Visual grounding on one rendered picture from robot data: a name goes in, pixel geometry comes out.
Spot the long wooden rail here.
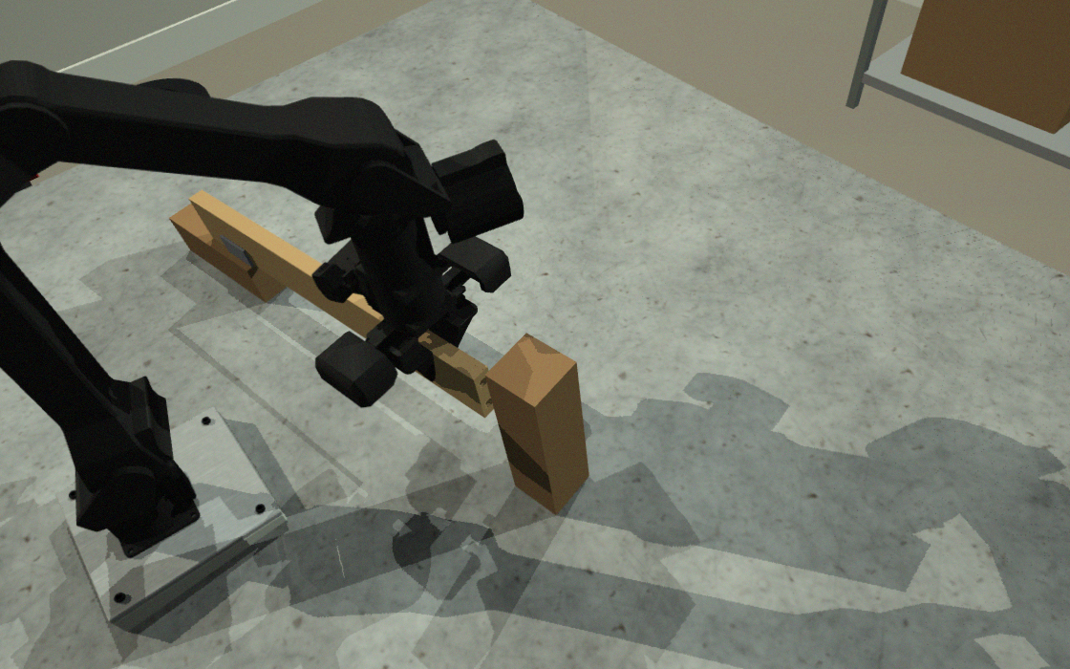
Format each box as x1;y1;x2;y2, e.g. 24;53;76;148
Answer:
188;191;494;419

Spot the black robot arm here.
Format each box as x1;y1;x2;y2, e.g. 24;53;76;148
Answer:
0;60;524;558

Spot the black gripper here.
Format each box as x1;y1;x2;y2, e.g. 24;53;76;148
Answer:
315;235;511;407

